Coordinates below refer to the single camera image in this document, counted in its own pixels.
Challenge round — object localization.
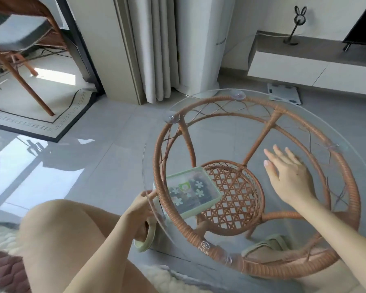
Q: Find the beige curtain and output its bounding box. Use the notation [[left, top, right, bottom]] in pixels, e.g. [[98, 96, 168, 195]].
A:
[[126, 0, 180, 104]]

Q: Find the white cable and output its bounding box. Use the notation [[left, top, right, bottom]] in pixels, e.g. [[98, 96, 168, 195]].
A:
[[256, 31, 293, 38]]

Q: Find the light green slipper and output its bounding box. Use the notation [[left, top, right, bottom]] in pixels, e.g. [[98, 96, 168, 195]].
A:
[[241, 234, 291, 260]]

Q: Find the maroon quilted cushion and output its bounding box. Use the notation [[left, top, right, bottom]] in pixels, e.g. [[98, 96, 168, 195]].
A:
[[0, 246, 32, 293]]

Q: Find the brown rattan table frame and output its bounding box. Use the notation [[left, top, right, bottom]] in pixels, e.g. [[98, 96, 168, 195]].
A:
[[152, 96, 362, 279]]

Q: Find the person's leg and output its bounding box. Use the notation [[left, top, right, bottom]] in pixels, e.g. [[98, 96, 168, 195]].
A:
[[18, 198, 148, 293]]

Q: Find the white standing air conditioner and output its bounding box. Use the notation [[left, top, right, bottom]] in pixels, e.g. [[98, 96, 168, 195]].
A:
[[174, 0, 221, 96]]

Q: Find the person's right forearm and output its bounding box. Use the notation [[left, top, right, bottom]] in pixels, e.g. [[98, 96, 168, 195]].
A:
[[278, 192, 366, 261]]

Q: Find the white and grey media cabinet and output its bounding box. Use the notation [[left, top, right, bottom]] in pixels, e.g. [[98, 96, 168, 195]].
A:
[[248, 31, 366, 98]]

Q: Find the person's left forearm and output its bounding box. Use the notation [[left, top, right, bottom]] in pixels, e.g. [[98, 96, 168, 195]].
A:
[[70, 210, 141, 293]]

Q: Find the grey rug with dark border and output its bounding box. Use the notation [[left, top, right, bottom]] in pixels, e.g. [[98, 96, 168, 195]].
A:
[[0, 88, 99, 143]]

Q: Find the black bunny ornament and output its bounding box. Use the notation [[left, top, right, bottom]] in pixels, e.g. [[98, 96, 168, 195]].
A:
[[283, 5, 307, 46]]

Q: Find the person's right hand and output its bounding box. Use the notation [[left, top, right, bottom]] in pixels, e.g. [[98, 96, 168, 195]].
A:
[[264, 144, 318, 206]]

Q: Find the light green ring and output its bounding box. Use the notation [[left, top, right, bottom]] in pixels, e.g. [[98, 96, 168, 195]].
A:
[[134, 220, 157, 253]]

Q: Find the white bathroom scale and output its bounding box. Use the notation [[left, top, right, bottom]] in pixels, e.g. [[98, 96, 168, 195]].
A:
[[267, 83, 302, 105]]

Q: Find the rattan chair with grey cushion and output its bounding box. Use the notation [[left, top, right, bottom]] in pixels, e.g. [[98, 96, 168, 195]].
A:
[[0, 0, 69, 117]]

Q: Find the white fluffy blanket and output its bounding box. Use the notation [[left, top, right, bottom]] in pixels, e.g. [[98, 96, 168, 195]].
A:
[[0, 222, 22, 257]]

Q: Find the green box with clear lid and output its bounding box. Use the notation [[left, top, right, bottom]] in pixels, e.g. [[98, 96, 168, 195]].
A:
[[152, 167, 223, 221]]

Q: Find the round glass table top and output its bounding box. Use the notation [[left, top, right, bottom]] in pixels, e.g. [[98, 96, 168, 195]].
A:
[[142, 88, 366, 293]]

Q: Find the black television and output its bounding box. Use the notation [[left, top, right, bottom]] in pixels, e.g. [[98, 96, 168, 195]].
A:
[[342, 0, 366, 52]]

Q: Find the black door frame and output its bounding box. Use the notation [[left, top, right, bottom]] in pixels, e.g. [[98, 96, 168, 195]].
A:
[[54, 0, 106, 95]]

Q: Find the person's left hand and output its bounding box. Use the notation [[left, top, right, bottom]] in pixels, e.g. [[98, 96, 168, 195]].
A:
[[125, 190, 158, 240]]

